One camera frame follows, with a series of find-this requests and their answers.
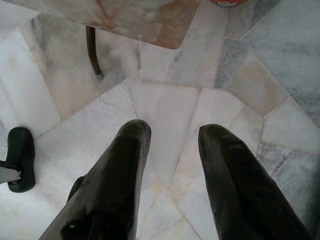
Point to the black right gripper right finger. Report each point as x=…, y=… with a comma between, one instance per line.
x=240, y=190

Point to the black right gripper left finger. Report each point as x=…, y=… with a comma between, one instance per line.
x=115, y=180

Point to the pink marble side table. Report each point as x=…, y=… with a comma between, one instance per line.
x=150, y=20

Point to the red plastic stool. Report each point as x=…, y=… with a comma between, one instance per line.
x=240, y=2

